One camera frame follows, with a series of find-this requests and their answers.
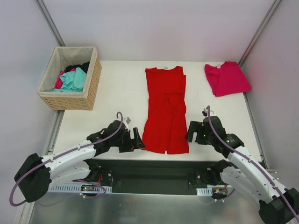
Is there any red t shirt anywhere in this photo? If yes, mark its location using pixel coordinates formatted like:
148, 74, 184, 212
142, 66, 189, 154

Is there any magenta t shirt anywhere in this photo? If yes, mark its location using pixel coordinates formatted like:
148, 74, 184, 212
204, 61, 252, 97

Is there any wicker basket with cloth liner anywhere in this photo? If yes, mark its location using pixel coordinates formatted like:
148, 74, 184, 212
37, 46, 102, 111

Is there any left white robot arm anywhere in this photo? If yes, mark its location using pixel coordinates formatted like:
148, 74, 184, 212
14, 120, 146, 203

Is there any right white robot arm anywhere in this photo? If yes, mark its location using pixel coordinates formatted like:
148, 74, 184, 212
186, 116, 299, 224

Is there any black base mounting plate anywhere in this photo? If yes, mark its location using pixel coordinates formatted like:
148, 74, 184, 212
84, 159, 224, 195

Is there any teal t shirt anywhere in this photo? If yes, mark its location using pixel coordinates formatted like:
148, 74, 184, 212
52, 68, 87, 92

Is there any black t shirt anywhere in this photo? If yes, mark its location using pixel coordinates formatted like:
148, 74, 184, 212
64, 62, 90, 73

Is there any pink t shirt in basket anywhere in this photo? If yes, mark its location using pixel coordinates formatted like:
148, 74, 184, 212
53, 71, 70, 90

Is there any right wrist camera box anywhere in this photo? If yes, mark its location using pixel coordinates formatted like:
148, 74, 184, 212
202, 108, 215, 117

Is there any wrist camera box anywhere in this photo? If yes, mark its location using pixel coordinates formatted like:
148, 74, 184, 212
123, 117, 131, 125
202, 108, 215, 117

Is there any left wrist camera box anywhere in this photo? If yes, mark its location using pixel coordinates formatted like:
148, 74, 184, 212
123, 117, 131, 125

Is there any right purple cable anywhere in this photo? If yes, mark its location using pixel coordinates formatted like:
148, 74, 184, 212
198, 105, 299, 222

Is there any right white cable duct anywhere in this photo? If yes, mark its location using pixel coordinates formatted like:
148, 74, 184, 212
196, 187, 213, 196

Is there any white cable duct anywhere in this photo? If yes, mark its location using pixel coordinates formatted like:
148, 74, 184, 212
48, 184, 112, 194
196, 187, 213, 196

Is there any left white cable duct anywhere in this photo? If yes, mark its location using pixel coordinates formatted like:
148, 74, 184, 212
48, 184, 112, 194

